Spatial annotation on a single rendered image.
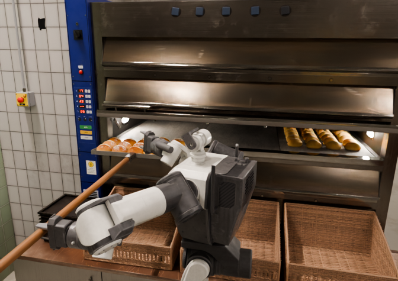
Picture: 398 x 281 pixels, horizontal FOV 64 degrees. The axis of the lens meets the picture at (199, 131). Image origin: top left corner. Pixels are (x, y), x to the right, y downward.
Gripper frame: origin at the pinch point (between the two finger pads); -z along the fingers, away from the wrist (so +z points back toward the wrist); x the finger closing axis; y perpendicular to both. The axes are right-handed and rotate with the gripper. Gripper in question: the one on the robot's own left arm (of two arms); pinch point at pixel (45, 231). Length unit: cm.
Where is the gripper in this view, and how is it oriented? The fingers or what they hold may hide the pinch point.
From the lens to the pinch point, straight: 128.3
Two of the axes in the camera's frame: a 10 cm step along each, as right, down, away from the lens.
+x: -0.1, 9.7, 2.5
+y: 1.9, -2.5, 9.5
